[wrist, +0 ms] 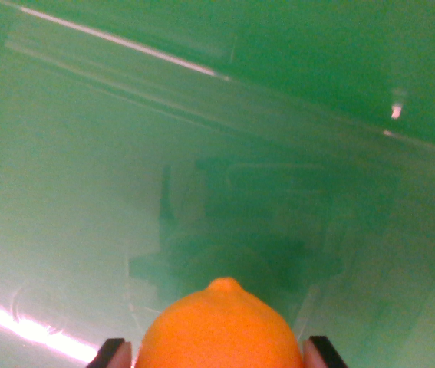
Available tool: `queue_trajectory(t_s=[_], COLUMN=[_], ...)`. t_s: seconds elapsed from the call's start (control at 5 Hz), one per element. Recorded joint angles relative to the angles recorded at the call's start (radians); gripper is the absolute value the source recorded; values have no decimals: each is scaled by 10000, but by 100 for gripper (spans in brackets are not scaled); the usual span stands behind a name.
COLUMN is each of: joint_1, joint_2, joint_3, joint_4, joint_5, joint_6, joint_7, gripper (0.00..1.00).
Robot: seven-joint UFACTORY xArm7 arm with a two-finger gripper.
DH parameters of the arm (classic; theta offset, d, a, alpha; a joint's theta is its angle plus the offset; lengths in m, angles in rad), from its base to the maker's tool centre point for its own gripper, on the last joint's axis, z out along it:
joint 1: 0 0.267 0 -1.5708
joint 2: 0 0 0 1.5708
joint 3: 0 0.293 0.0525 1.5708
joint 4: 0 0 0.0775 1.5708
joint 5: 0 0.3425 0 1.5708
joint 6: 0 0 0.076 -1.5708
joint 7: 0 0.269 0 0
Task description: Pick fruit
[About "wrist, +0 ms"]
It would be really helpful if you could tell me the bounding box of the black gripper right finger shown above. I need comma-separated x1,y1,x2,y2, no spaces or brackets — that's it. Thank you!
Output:
302,335,349,368

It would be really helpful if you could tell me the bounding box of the green plastic bin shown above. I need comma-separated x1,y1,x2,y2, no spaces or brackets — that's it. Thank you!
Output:
0,0,435,368

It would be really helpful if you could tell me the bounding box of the yellow lemon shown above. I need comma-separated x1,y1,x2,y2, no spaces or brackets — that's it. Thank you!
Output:
135,276,305,368

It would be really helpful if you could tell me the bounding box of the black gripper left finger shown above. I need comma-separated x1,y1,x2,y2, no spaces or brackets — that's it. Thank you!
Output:
85,337,133,368

